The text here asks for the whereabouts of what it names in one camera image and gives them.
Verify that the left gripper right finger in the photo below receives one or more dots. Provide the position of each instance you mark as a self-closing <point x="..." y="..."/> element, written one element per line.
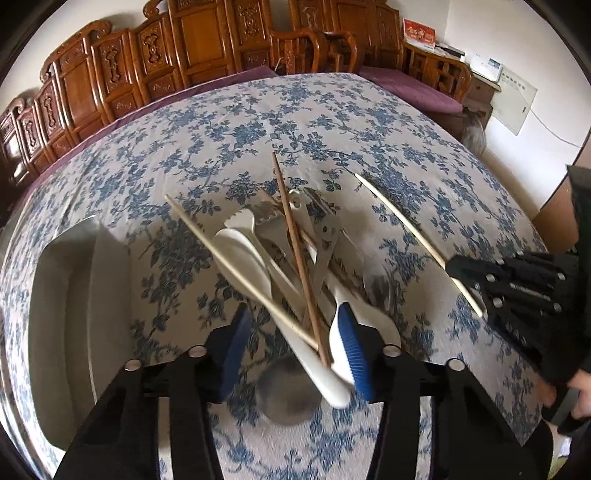
<point x="362" y="346"/>

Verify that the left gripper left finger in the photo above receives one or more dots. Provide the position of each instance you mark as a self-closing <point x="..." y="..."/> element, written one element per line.
<point x="225" y="348"/>

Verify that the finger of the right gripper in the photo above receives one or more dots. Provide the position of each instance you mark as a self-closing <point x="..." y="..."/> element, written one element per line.
<point x="527" y="265"/>
<point x="547" y="341"/>

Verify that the light bamboo chopstick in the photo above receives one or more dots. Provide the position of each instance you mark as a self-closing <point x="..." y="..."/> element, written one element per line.
<point x="246" y="273"/>
<point x="433" y="251"/>

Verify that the white plastic rice spoon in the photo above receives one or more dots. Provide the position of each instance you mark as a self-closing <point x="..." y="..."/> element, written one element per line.
<point x="331" y="387"/>

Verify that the dark brown wooden chopstick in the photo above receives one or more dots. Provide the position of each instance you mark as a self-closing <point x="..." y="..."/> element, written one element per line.
<point x="302" y="269"/>

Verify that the person's right hand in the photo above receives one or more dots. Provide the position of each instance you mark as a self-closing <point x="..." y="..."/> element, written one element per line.
<point x="582" y="381"/>

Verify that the stainless steel ladle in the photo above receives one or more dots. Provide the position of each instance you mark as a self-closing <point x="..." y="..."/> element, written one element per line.
<point x="285" y="395"/>

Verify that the blue floral tablecloth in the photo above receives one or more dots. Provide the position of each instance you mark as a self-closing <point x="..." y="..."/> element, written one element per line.
<point x="350" y="147"/>

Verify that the grey rectangular utensil tray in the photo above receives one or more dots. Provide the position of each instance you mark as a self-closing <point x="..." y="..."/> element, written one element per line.
<point x="79" y="326"/>

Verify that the white electrical panel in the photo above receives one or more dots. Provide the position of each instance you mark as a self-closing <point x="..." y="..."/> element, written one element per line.
<point x="512" y="104"/>

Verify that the wooden side table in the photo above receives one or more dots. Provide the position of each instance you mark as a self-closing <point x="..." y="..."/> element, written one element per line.
<point x="451" y="77"/>

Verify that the purple armchair cushion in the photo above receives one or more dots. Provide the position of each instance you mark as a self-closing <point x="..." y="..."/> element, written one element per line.
<point x="419" y="95"/>

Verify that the red box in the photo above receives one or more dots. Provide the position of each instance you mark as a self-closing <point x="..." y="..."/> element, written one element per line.
<point x="419" y="34"/>

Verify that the carved wooden armchair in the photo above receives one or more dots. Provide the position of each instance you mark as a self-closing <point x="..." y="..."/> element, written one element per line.
<point x="358" y="32"/>

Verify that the carved wooden long sofa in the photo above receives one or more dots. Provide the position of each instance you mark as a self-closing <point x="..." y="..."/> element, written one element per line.
<point x="99" y="75"/>

